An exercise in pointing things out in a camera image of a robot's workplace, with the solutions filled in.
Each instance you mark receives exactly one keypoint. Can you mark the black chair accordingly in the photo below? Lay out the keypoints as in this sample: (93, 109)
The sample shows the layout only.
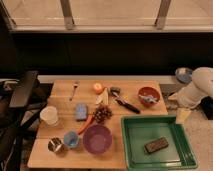
(21, 101)

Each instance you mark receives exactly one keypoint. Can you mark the orange fruit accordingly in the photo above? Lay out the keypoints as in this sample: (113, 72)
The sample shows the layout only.
(98, 88)

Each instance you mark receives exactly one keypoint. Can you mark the black handled brush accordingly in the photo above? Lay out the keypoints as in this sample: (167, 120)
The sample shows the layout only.
(115, 92)

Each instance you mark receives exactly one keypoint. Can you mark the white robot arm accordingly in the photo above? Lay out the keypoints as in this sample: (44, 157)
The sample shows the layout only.
(202, 77)

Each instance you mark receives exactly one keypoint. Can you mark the small metal cup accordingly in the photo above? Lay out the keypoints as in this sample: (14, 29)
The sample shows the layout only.
(55, 145)

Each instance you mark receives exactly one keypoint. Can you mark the dark chocolate bar block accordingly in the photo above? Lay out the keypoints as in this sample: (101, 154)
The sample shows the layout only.
(156, 145)

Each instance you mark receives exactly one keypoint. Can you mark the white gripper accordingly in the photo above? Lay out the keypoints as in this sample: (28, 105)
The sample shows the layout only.
(187, 97)

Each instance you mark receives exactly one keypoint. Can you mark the red bowl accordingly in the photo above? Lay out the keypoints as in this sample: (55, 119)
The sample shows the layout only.
(145, 91)

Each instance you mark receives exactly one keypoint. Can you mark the green plastic tray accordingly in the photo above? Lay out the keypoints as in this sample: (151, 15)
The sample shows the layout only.
(140, 130)

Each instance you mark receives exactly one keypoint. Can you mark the bunch of dark grapes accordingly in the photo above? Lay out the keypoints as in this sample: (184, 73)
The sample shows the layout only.
(102, 113)

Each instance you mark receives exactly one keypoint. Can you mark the blue sponge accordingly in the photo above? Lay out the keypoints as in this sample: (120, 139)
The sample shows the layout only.
(81, 112)

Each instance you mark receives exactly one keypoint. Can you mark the white plastic cup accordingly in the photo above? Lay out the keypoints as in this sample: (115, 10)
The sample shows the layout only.
(50, 115)

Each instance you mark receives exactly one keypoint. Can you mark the orange carrot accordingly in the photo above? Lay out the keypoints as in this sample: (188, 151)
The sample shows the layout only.
(85, 125)

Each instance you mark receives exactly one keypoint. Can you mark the metal fork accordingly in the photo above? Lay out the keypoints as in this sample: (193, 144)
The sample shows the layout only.
(75, 86)

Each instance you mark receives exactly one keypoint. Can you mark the purple bowl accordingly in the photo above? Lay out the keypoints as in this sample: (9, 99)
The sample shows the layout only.
(97, 139)

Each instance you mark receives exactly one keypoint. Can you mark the yellow banana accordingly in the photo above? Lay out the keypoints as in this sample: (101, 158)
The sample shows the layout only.
(103, 98)

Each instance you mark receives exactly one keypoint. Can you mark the blue plate on ledge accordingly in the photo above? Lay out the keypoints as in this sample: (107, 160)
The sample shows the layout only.
(184, 75)

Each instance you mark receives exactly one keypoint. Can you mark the small blue cup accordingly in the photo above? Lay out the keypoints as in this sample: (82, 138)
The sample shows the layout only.
(71, 139)

